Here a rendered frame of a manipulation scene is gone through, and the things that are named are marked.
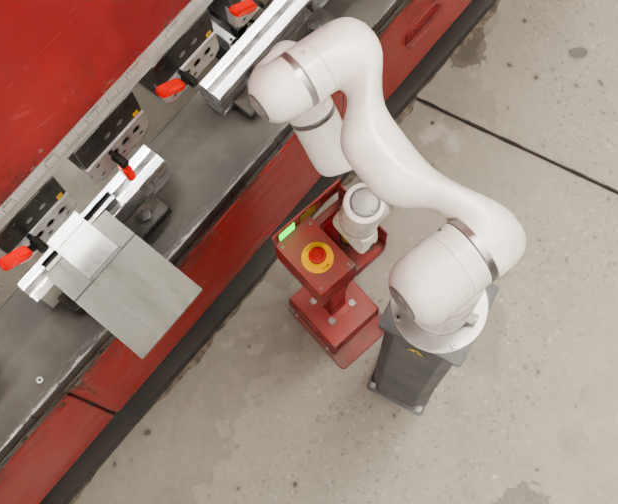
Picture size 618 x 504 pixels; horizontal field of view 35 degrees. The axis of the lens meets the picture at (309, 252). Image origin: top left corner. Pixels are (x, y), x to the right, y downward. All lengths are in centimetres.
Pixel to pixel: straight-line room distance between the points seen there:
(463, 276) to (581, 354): 151
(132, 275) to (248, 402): 102
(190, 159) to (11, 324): 52
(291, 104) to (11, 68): 43
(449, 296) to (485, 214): 14
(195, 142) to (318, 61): 67
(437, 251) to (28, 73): 66
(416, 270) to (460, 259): 7
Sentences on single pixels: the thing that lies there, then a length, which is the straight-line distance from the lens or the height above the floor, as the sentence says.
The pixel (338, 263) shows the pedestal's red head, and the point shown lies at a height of 78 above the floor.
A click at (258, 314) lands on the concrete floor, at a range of 296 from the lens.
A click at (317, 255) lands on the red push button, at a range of 216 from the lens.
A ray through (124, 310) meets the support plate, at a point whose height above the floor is 100.
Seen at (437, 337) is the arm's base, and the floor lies 101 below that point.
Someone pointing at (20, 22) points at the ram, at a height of 173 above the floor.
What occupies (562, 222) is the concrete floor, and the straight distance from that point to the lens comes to 309.
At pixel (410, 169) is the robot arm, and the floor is 144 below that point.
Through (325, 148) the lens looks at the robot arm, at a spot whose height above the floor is 118.
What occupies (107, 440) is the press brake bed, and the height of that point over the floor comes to 5.
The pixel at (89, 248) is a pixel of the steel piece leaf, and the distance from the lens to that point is 203.
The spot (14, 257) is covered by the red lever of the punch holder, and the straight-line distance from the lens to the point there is 174.
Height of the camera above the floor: 290
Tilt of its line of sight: 75 degrees down
